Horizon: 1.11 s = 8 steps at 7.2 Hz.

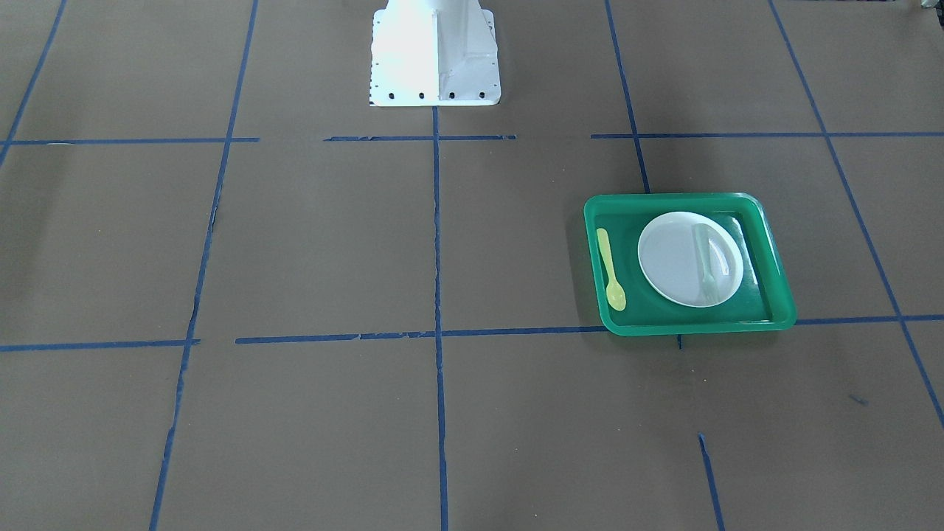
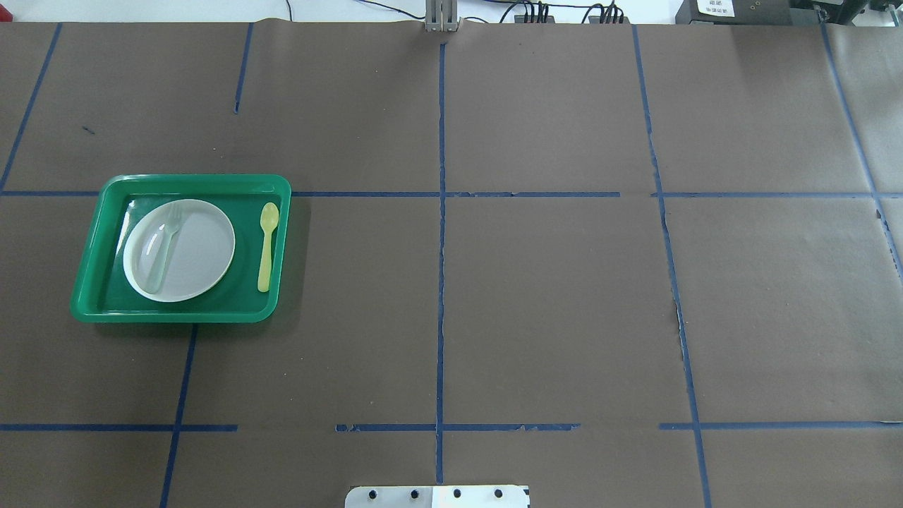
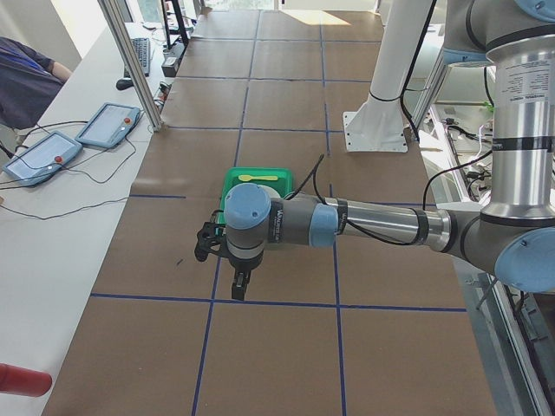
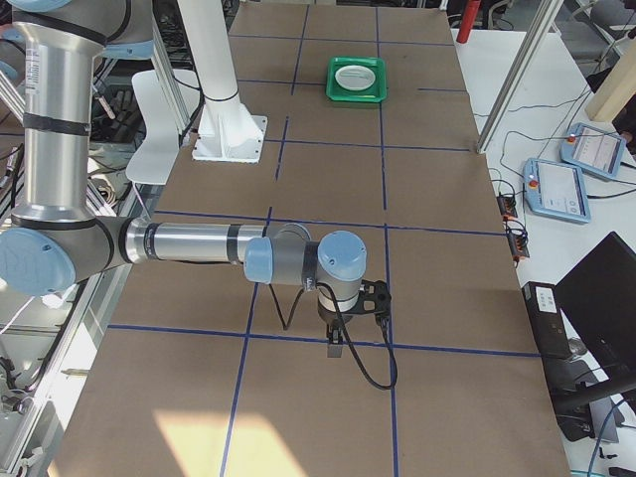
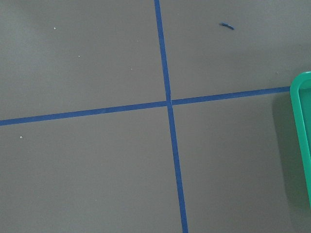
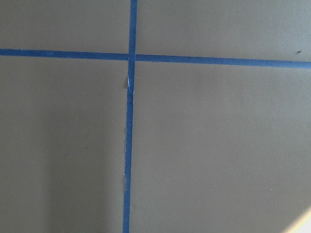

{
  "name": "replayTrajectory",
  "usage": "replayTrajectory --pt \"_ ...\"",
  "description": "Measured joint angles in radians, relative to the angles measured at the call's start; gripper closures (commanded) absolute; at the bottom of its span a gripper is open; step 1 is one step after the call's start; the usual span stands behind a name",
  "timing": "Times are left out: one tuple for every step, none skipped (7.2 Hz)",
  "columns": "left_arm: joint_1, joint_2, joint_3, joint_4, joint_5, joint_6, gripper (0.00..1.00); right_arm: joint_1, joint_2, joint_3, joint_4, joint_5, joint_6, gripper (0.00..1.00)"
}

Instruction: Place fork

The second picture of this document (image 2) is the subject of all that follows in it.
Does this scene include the black connector cluster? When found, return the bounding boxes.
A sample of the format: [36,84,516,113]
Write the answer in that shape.
[513,1,554,25]
[581,1,628,25]

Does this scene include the yellow plastic spoon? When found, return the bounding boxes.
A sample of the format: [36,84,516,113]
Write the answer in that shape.
[257,202,280,293]

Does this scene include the translucent plastic fork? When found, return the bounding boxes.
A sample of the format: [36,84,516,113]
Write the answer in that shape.
[145,202,184,294]

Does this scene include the black connector cluster left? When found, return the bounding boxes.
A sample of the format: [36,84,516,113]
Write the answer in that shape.
[513,1,554,25]

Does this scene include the red object at edge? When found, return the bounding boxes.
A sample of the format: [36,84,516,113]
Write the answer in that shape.
[0,4,14,23]

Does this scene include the black connector cluster right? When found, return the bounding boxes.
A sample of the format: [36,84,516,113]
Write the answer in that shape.
[581,1,628,25]

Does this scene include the black cable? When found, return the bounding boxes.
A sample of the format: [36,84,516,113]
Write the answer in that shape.
[353,0,427,19]

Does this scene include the green plastic tray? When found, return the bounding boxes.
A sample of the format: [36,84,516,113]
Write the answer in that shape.
[70,174,291,322]

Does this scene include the white round plate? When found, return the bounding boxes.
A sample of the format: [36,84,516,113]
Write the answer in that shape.
[122,199,236,303]

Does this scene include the black equipment box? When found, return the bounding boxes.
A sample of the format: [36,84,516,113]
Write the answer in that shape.
[674,1,819,26]

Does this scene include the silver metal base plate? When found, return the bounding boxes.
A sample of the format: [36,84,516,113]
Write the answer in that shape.
[344,485,531,507]

